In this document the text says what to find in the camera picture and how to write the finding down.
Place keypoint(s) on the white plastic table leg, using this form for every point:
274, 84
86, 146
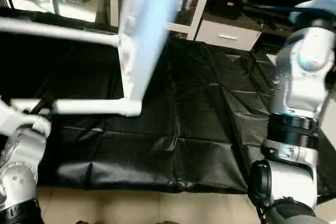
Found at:
52, 30
89, 107

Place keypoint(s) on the white plastic table top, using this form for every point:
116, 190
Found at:
147, 24

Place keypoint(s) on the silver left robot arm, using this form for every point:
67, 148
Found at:
18, 161

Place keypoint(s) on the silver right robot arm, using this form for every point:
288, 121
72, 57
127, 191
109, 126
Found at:
299, 77

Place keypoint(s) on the black work mat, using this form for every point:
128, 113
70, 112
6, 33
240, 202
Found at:
184, 129

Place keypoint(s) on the white glass door cabinet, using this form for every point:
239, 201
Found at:
194, 3

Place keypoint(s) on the white drawer unit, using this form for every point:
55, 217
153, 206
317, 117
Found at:
226, 35

